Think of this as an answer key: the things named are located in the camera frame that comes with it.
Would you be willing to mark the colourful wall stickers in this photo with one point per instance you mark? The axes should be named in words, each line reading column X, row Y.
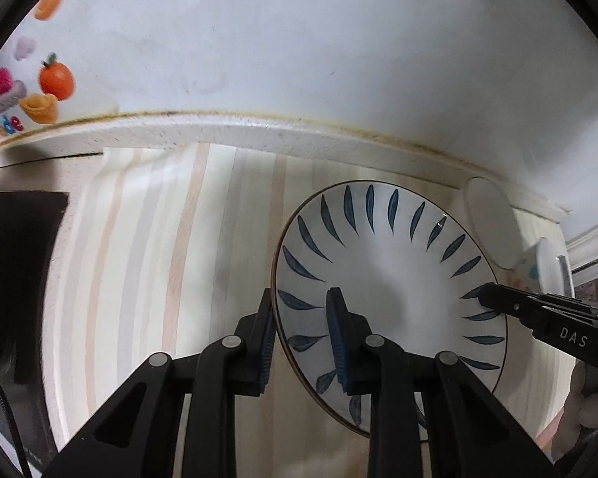
column 56, row 79

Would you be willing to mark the white bowl with small prints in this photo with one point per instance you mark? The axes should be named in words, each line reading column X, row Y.
column 540, row 269

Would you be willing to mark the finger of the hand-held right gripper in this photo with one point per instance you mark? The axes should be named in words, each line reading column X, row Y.
column 518, row 303

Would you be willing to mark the blue leaf pattern plate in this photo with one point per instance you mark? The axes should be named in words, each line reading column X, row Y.
column 403, row 259

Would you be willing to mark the black cooktop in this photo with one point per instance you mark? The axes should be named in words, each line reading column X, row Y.
column 15, row 284

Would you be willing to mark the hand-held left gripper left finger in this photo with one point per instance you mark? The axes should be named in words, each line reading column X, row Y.
column 266, row 343

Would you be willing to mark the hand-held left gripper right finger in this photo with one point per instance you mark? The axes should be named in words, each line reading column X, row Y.
column 336, row 338

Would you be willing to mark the striped table cloth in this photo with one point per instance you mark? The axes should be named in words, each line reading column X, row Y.
column 154, row 259

